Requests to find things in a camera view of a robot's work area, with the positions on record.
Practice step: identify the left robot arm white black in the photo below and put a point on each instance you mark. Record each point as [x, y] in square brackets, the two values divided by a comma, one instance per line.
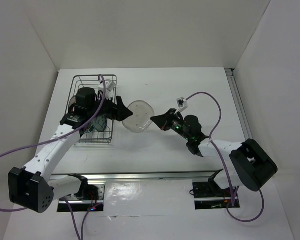
[31, 186]

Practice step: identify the wire dish rack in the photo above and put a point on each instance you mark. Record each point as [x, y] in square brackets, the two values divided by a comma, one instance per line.
[91, 81]

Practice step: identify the white plate red green rim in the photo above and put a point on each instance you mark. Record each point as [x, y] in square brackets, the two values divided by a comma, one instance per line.
[88, 129]

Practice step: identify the aluminium rail right side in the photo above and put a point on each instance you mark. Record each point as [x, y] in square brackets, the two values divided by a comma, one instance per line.
[238, 103]

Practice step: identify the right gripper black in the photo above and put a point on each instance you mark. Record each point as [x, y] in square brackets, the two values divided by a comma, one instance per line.
[163, 121]

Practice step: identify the aluminium rail front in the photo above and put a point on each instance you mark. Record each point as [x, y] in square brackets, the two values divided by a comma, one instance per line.
[148, 175]

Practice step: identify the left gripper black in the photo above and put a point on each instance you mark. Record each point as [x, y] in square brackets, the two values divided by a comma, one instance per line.
[118, 111]

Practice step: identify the clear glass plate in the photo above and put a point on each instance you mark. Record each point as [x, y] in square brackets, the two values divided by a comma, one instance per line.
[141, 118]

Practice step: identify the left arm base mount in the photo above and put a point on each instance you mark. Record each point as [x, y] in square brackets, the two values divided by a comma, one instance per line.
[92, 198]

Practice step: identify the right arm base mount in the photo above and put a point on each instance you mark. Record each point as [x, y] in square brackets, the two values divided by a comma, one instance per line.
[210, 197]

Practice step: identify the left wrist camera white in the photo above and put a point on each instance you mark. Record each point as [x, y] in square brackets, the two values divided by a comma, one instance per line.
[107, 90]

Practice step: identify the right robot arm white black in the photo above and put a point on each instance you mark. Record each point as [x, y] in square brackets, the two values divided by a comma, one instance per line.
[246, 163]

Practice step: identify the orange sunburst plate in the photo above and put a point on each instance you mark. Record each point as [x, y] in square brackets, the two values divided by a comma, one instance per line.
[71, 102]

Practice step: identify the aluminium rail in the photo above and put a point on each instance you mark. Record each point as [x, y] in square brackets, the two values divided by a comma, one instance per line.
[238, 103]
[148, 175]

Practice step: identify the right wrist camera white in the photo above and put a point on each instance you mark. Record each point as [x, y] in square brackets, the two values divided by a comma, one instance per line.
[182, 105]

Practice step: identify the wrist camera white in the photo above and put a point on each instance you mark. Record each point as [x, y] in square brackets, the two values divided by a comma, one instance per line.
[182, 105]
[107, 90]

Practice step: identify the blue patterned plate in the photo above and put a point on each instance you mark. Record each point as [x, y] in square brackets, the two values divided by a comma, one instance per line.
[100, 123]

